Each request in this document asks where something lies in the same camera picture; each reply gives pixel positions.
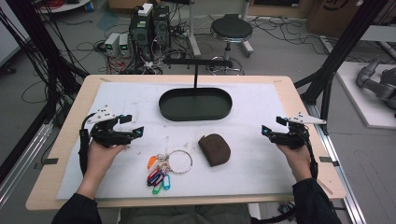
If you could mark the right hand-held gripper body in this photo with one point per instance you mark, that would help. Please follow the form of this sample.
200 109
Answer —
294 137

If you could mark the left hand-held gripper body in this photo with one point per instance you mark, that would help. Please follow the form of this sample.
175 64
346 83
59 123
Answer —
104 135

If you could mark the brown pouch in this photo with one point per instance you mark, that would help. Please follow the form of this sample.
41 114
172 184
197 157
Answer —
215 151

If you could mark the black hanger stand with tray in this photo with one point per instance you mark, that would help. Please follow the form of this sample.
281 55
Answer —
194 105

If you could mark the person's left hand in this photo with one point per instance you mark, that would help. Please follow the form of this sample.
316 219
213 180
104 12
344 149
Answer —
99 160

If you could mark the person's right hand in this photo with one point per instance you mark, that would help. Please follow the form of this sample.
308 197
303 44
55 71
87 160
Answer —
299 163

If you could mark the white foam mat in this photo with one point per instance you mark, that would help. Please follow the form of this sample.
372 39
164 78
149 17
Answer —
243 149

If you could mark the black tape piece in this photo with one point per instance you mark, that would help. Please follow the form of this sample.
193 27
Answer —
328 160
49 161

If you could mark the thin wooden strip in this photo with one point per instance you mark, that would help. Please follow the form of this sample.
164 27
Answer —
326 187

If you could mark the grey power supply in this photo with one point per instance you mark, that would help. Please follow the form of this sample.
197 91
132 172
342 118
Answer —
111 43
124 44

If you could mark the white platform board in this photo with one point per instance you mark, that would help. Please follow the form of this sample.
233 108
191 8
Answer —
367 112

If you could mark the black computer tower white top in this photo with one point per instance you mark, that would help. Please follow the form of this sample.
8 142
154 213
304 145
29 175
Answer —
140 31

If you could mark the person's lap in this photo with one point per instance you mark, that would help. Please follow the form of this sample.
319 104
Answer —
186 215

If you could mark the black round stool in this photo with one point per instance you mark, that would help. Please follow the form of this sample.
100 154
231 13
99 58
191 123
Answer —
231 29

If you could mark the cardboard box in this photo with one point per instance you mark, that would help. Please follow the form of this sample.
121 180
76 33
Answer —
320 18

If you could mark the white table leg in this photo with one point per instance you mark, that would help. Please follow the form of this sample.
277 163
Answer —
193 34

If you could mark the white round table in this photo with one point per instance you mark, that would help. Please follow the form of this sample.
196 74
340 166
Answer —
62 6

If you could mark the aluminium rail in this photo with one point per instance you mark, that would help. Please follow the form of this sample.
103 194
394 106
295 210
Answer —
21 160
337 174

